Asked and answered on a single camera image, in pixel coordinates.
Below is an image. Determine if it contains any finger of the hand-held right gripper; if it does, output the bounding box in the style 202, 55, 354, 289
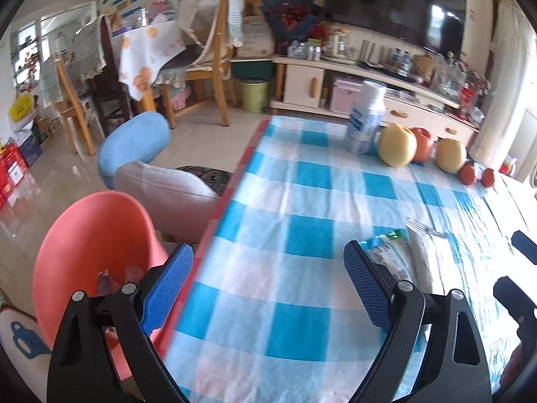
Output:
493, 276, 537, 337
512, 230, 537, 266

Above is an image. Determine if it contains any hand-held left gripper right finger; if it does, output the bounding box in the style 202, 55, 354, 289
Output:
343, 240, 491, 403

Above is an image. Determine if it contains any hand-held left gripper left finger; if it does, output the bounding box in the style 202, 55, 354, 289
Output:
47, 242, 195, 403

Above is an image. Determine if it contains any green white packet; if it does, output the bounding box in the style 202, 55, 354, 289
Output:
364, 229, 417, 291

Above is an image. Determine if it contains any pink plastic chair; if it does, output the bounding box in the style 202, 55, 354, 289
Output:
33, 190, 180, 381

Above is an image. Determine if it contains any large white pouch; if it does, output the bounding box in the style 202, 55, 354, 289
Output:
405, 217, 452, 300

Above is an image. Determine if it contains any grey cushion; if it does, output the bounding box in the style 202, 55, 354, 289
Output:
114, 162, 221, 245

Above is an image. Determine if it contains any tangerine with leaf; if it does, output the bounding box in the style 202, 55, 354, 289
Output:
458, 160, 478, 186

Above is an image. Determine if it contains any blue white checked tablecloth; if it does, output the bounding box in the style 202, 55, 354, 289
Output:
161, 115, 537, 403

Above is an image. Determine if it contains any large yellow pear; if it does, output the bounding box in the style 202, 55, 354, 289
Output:
435, 138, 468, 174

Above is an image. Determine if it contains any dark patterned cushion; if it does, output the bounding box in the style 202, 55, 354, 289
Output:
176, 165, 231, 196

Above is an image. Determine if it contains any small yellow pear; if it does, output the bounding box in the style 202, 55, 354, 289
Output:
378, 123, 419, 168

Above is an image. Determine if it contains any red apple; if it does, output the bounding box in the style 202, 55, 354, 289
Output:
410, 127, 435, 163

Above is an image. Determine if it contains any blue chair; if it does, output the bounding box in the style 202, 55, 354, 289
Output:
98, 112, 171, 190

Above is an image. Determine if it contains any white blue print cloth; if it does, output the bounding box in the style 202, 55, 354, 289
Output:
0, 306, 54, 403

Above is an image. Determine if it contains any white curtain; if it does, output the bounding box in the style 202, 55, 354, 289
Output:
466, 0, 537, 171

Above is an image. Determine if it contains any white plastic bottle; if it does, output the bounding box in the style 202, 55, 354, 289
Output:
344, 81, 387, 155

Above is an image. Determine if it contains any clear plastic bag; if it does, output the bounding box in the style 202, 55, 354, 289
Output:
432, 54, 467, 94

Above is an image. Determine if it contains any pink box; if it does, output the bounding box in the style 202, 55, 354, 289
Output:
329, 76, 364, 114

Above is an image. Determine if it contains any stack of red boxes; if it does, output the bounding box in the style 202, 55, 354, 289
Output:
0, 143, 29, 211

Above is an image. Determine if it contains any slim wooden chair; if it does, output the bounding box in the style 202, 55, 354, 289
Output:
54, 56, 98, 157

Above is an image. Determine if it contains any dark wooden chair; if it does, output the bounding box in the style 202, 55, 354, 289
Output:
98, 17, 136, 136

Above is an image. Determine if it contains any green waste bin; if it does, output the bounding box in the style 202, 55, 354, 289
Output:
240, 79, 270, 114

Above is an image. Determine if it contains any white television cabinet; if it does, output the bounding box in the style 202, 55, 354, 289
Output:
271, 52, 481, 148

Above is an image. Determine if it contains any orange print cloth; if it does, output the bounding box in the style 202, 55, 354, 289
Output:
117, 23, 188, 102

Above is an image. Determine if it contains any yellow bag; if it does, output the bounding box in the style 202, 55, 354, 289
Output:
9, 92, 35, 122

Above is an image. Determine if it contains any black television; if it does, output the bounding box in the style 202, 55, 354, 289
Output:
325, 0, 468, 58

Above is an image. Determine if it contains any dark flower bouquet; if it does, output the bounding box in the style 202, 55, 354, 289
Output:
260, 0, 322, 52

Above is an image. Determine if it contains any white lace cloth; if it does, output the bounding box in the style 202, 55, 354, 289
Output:
227, 0, 246, 48

